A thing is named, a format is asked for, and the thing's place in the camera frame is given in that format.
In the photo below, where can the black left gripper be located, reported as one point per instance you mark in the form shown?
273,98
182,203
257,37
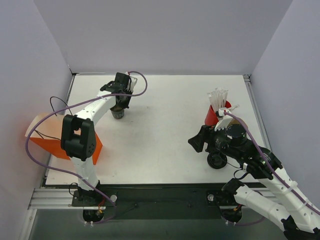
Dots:
122,99

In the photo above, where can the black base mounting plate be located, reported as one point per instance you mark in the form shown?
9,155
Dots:
192,201

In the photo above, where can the red straw holder cup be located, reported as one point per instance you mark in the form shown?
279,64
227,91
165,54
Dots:
211,119

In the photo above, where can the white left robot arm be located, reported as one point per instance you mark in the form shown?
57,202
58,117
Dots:
78,136

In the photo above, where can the orange paper bag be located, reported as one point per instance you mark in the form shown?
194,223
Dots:
48,136

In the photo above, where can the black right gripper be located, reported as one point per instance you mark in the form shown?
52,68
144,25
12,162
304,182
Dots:
206,138

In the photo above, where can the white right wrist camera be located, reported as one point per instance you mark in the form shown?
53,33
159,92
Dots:
224,119

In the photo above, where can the black cup lid on table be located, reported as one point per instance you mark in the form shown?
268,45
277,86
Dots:
217,160

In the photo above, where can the aluminium frame rail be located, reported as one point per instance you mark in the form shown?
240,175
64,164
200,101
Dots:
51,199

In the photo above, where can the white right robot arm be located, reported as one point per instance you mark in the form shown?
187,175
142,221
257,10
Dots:
294,214

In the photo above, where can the brown cardboard cup carrier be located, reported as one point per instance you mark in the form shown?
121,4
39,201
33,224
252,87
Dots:
240,122

